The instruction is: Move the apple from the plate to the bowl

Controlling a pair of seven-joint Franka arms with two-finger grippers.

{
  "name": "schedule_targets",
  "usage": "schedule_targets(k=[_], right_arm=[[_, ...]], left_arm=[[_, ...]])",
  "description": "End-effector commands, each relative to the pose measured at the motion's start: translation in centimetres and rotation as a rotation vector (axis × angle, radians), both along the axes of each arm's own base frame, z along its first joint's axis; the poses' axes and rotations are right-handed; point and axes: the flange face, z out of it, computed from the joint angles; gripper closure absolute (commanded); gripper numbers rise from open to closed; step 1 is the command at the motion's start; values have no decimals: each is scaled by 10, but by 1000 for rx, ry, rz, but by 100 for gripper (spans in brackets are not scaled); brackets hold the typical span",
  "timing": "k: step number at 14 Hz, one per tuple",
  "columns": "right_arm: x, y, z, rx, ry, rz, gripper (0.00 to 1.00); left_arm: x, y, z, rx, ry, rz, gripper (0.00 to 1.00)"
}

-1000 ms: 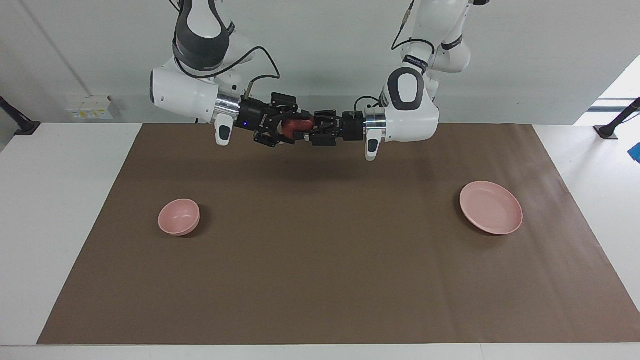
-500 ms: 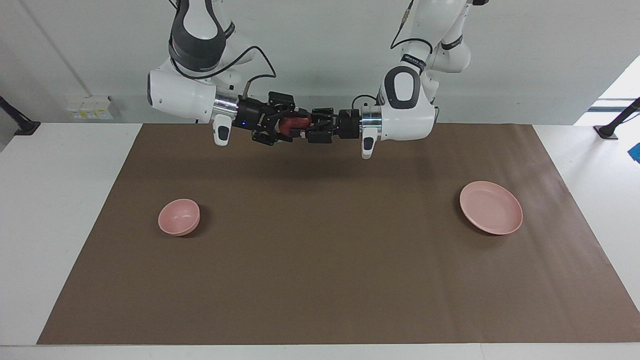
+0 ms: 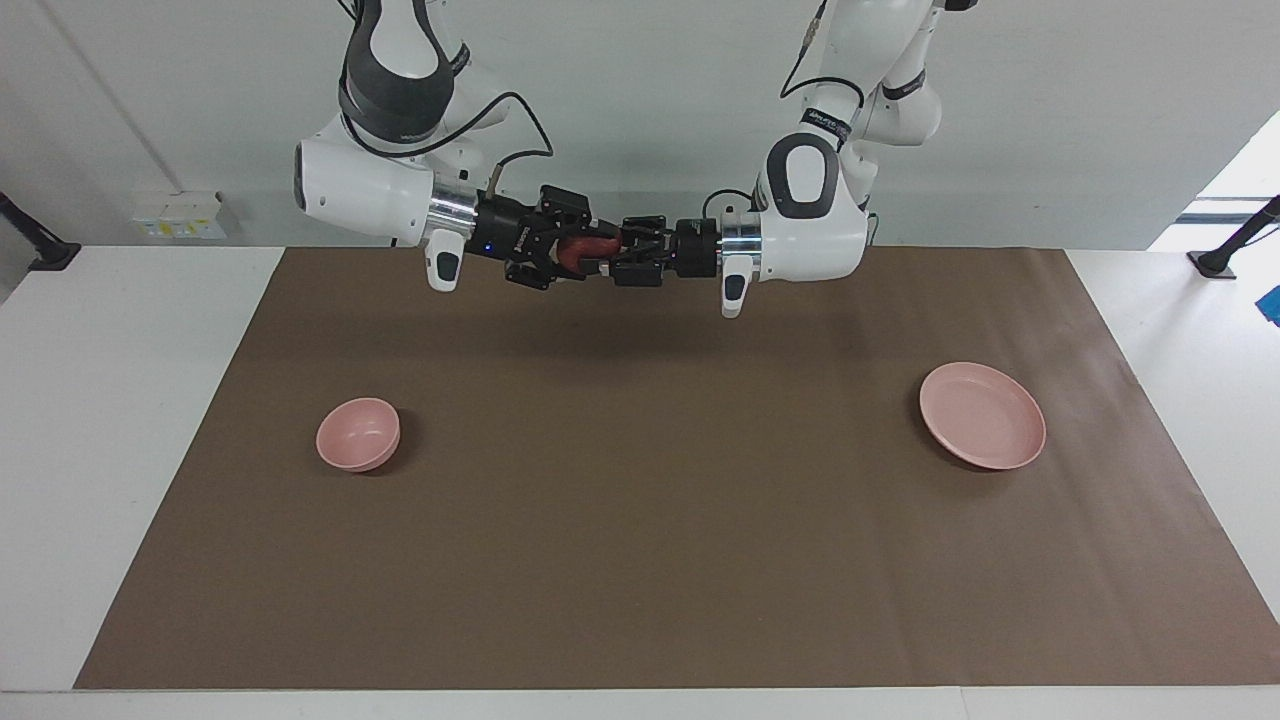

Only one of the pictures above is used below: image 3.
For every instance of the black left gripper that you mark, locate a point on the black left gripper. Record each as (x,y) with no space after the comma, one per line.
(697,248)

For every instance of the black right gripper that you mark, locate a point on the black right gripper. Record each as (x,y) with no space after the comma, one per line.
(500,232)

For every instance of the dark red apple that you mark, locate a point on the dark red apple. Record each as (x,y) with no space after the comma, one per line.
(585,250)

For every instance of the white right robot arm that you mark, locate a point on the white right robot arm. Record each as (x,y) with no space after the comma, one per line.
(360,190)

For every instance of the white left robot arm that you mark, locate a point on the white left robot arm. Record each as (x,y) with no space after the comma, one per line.
(810,240)

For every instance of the pink bowl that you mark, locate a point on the pink bowl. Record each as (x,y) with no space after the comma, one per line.
(357,435)

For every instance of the pink plate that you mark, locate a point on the pink plate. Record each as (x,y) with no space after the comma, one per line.
(985,420)

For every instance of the brown table mat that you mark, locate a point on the brown table mat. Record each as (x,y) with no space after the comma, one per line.
(640,500)

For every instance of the black clamp stand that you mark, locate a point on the black clamp stand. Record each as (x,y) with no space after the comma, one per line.
(50,255)
(1215,262)

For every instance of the blue object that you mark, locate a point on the blue object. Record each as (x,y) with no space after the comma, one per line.
(1272,305)

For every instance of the white wall power outlet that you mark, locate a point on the white wall power outlet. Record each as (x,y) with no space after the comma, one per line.
(180,215)

